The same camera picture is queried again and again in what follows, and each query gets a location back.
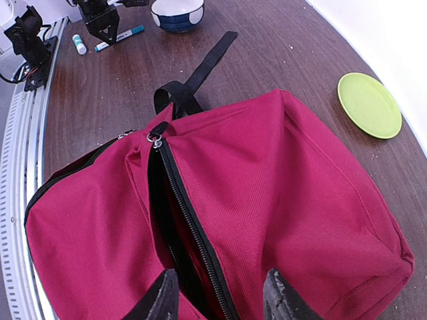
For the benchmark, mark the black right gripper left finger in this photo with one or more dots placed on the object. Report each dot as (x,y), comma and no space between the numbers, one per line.
(161,300)

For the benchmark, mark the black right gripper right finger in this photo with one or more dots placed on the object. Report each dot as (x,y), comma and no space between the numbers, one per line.
(282,301)

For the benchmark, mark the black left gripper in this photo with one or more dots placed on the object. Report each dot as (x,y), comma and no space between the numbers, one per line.
(101,17)

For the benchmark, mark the green white glue stick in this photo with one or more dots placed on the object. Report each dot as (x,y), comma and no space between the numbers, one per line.
(79,45)

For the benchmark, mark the blue white pen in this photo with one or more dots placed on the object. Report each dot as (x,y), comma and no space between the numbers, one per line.
(120,37)

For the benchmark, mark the red backpack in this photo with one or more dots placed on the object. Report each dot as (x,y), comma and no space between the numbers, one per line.
(222,197)

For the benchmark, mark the white bowl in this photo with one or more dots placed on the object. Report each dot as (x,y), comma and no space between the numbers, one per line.
(176,16)

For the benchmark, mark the green plate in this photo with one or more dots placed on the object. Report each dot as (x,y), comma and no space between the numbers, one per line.
(369,105)

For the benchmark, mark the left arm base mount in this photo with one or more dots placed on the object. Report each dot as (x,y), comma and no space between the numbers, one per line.
(21,24)

